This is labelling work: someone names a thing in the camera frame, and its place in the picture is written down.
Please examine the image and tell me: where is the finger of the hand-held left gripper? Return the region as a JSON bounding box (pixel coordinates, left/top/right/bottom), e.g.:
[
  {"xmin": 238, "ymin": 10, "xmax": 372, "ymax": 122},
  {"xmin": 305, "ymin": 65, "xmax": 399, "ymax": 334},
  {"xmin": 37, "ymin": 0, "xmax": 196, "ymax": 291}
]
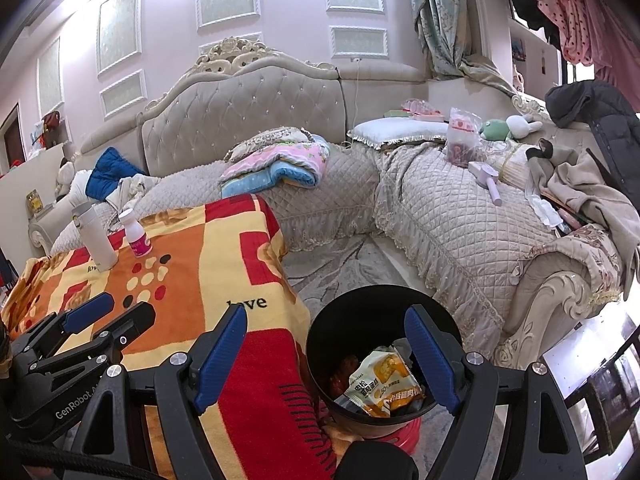
[
  {"xmin": 32, "ymin": 302, "xmax": 156, "ymax": 375},
  {"xmin": 10, "ymin": 292, "xmax": 116, "ymax": 358}
]

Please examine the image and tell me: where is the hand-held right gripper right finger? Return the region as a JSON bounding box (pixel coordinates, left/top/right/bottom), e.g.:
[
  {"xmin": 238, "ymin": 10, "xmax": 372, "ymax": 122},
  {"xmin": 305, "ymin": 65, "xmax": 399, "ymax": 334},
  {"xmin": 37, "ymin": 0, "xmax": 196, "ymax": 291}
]
[{"xmin": 405, "ymin": 304, "xmax": 587, "ymax": 480}]

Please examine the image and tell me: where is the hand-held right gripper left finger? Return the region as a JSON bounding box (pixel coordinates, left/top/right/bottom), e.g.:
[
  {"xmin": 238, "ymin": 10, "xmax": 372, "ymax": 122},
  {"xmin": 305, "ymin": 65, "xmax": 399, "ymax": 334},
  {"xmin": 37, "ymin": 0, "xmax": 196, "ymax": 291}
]
[{"xmin": 67, "ymin": 304, "xmax": 248, "ymax": 480}]

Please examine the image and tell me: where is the white orange snack packet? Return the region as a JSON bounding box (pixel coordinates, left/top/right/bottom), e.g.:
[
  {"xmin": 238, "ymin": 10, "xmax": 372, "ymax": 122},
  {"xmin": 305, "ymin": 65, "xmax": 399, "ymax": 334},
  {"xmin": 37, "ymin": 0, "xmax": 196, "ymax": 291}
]
[{"xmin": 345, "ymin": 345, "xmax": 426, "ymax": 418}]

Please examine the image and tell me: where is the red wrapper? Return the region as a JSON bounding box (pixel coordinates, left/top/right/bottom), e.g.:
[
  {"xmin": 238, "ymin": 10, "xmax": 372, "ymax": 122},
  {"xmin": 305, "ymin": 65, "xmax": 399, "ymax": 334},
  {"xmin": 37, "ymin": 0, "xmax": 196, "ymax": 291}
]
[{"xmin": 327, "ymin": 355, "xmax": 361, "ymax": 396}]

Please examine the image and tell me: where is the black trash bin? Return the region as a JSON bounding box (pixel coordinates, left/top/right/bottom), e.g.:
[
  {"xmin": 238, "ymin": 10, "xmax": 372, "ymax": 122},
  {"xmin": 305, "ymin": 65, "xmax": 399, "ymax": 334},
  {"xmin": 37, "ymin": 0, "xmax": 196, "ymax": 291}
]
[{"xmin": 305, "ymin": 287, "xmax": 463, "ymax": 426}]

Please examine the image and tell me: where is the printed orange red blanket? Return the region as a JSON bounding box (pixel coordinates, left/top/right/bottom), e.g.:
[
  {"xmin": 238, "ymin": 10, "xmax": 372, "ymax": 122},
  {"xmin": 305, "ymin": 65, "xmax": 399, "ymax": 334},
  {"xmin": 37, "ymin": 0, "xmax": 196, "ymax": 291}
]
[{"xmin": 0, "ymin": 195, "xmax": 336, "ymax": 480}]

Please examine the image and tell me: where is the tall white bottle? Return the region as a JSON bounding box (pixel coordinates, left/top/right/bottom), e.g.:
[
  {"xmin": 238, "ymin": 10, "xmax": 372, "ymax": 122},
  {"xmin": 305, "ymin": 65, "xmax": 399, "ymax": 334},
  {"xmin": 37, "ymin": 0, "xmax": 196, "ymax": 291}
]
[{"xmin": 71, "ymin": 203, "xmax": 118, "ymax": 272}]

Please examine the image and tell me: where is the small white bottle pink label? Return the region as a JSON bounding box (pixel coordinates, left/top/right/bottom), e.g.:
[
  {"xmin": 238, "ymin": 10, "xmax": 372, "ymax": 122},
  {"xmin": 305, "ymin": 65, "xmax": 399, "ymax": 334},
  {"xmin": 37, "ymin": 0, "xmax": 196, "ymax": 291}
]
[{"xmin": 118, "ymin": 208, "xmax": 152, "ymax": 258}]

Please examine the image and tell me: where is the red plastic stool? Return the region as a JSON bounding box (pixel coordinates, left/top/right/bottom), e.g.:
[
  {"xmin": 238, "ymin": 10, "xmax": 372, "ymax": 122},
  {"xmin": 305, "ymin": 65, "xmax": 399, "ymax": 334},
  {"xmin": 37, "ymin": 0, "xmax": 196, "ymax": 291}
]
[{"xmin": 325, "ymin": 417, "xmax": 423, "ymax": 458}]

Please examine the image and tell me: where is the white garment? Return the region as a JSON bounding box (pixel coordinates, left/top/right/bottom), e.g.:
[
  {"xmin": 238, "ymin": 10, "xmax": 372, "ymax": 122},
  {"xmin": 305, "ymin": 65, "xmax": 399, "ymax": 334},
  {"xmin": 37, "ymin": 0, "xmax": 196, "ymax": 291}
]
[{"xmin": 117, "ymin": 175, "xmax": 161, "ymax": 211}]

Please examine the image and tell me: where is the blue jacket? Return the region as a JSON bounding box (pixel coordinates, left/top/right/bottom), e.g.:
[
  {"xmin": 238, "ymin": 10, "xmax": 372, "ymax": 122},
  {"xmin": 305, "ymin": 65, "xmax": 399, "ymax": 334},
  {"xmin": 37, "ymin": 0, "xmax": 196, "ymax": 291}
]
[{"xmin": 85, "ymin": 147, "xmax": 148, "ymax": 201}]

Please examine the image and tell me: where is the dark wooden chair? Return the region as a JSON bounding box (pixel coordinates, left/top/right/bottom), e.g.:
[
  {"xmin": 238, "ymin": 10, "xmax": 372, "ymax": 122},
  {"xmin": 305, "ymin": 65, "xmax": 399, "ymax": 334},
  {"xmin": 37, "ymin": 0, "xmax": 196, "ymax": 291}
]
[{"xmin": 567, "ymin": 325, "xmax": 640, "ymax": 461}]

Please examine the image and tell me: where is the folded pink blue blanket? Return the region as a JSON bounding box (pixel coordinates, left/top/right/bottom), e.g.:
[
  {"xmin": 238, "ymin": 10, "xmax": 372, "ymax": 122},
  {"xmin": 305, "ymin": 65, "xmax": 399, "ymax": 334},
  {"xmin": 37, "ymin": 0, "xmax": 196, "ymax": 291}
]
[{"xmin": 220, "ymin": 127, "xmax": 331, "ymax": 198}]

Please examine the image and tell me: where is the clear bag of snacks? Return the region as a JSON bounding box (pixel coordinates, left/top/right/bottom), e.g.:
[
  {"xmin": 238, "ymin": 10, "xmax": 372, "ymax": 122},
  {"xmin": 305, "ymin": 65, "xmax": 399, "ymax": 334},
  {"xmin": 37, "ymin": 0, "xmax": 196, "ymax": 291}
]
[{"xmin": 445, "ymin": 107, "xmax": 481, "ymax": 166}]

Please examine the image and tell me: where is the beige coat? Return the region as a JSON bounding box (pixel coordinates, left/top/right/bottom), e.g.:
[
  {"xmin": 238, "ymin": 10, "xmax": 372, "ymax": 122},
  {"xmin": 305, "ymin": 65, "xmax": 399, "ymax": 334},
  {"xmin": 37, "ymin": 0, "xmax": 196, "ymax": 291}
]
[{"xmin": 525, "ymin": 140, "xmax": 640, "ymax": 261}]

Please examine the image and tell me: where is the white lace-trimmed pillow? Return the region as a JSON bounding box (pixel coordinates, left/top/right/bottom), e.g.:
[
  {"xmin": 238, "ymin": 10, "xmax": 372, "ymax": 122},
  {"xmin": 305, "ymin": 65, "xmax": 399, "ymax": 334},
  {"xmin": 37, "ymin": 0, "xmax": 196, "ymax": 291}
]
[{"xmin": 347, "ymin": 119, "xmax": 451, "ymax": 148}]

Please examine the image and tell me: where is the beige tufted sofa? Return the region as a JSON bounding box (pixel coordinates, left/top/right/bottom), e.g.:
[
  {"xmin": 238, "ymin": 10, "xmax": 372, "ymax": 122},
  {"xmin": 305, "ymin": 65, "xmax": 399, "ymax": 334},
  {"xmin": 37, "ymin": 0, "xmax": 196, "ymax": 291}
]
[{"xmin": 27, "ymin": 37, "xmax": 640, "ymax": 366}]

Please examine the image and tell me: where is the black coat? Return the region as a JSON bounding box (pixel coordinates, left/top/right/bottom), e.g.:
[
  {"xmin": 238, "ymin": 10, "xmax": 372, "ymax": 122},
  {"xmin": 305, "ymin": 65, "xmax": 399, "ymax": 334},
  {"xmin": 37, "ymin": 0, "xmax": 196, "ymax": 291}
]
[{"xmin": 545, "ymin": 80, "xmax": 640, "ymax": 186}]

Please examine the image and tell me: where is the floral blue curtain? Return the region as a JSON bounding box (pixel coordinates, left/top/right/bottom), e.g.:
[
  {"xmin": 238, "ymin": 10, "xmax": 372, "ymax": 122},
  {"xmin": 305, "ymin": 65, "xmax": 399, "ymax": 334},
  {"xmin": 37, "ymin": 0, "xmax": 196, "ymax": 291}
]
[{"xmin": 405, "ymin": 0, "xmax": 516, "ymax": 96}]

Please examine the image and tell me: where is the pink polka dot garment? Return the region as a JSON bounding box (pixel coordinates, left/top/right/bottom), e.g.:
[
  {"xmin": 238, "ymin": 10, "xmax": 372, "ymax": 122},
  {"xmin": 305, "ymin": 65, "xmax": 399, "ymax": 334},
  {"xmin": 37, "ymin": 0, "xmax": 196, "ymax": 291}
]
[{"xmin": 532, "ymin": 0, "xmax": 621, "ymax": 81}]

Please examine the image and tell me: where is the pink handled brush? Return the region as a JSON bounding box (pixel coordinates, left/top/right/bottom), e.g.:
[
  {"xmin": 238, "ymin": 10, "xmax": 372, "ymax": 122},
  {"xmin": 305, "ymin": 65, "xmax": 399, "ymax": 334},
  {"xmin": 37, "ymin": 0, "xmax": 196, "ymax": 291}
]
[{"xmin": 467, "ymin": 161, "xmax": 503, "ymax": 206}]

